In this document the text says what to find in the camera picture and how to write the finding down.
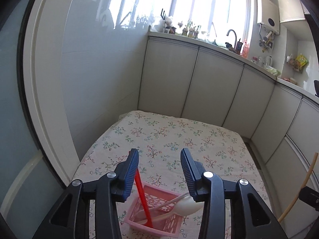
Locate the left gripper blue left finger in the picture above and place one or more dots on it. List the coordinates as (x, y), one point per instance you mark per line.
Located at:
(122, 185)

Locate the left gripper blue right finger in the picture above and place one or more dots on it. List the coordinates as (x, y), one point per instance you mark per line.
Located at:
(192, 171)

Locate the white plastic spoon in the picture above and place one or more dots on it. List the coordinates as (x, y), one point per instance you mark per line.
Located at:
(184, 207)

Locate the long curved wooden chopstick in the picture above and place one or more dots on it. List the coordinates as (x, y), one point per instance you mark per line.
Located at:
(307, 177)

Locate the white rice paddle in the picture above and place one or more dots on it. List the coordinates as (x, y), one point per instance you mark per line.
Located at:
(141, 213)

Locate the red long plastic spoon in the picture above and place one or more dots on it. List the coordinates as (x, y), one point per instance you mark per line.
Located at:
(143, 200)

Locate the kitchen faucet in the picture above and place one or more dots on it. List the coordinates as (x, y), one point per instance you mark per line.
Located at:
(231, 38)

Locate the floral tablecloth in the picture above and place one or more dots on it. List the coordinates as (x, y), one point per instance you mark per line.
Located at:
(159, 140)

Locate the frosted glass sliding door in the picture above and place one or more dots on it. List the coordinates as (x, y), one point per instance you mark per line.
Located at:
(29, 186)

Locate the red dish soap bottle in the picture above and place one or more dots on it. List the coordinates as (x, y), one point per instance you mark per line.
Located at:
(245, 49)

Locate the yellow snack bag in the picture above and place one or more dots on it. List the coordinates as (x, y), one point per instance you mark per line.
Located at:
(301, 62)

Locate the white water heater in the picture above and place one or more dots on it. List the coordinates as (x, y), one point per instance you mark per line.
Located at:
(268, 15)

